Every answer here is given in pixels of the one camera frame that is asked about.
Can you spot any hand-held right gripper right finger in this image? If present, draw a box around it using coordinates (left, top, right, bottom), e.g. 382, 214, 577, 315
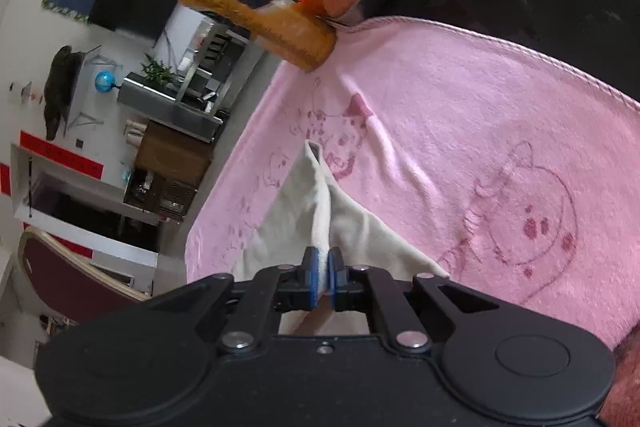
327, 247, 502, 351

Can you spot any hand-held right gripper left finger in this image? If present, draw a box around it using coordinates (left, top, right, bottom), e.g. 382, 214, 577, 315
145, 247, 327, 354

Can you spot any beige t-shirt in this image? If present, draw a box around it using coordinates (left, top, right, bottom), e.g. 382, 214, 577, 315
235, 139, 451, 338

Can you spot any wooden cabinet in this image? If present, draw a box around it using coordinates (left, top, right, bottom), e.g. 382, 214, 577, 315
122, 119, 214, 221

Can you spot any pink printed blanket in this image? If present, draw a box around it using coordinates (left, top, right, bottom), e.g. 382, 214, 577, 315
185, 16, 640, 348

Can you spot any tall silver speaker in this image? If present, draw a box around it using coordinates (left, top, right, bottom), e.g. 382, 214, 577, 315
119, 74, 224, 144

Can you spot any dark red chair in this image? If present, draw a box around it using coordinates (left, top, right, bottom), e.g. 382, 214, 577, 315
17, 227, 152, 326

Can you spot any potted green plant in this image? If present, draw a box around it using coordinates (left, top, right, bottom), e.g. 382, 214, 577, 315
140, 54, 177, 88

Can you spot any orange juice bottle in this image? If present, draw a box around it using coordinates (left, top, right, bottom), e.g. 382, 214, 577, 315
160, 0, 337, 72

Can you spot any blue globe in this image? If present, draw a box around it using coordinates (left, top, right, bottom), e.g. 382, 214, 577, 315
95, 69, 119, 96

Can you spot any person's pink fleece robe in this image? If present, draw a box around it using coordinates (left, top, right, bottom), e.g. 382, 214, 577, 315
597, 322, 640, 427

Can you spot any dark hanging garment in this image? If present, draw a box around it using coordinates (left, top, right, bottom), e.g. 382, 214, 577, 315
42, 46, 87, 142

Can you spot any red wall banner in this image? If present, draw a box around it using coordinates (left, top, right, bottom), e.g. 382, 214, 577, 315
20, 131, 104, 181

